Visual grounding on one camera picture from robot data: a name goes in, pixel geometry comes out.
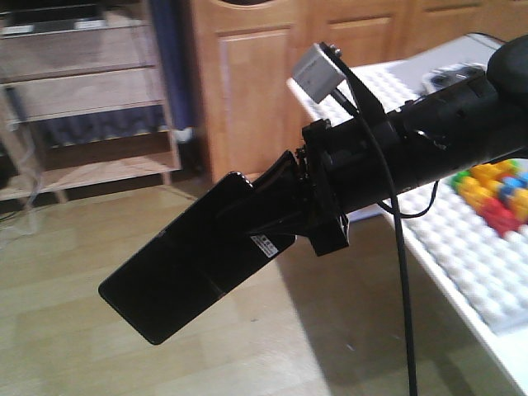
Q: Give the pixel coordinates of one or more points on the black smartphone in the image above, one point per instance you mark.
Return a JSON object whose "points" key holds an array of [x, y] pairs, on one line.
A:
{"points": [[189, 265]]}

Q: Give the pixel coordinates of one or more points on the colourful building block pile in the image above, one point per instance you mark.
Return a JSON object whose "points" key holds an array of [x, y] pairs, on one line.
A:
{"points": [[497, 192]]}

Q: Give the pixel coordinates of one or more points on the wooden shelf unit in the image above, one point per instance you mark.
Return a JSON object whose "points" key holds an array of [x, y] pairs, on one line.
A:
{"points": [[83, 98]]}

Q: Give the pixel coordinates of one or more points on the wooden cabinet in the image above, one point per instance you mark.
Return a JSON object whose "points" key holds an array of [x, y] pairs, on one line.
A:
{"points": [[245, 52]]}

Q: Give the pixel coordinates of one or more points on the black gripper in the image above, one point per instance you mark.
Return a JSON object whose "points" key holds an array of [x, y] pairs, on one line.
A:
{"points": [[345, 175]]}

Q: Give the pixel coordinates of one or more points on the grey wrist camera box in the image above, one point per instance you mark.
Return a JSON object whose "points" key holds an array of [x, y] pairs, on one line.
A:
{"points": [[316, 73]]}

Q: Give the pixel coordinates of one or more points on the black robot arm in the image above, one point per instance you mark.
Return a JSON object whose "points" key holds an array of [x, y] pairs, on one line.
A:
{"points": [[377, 154]]}

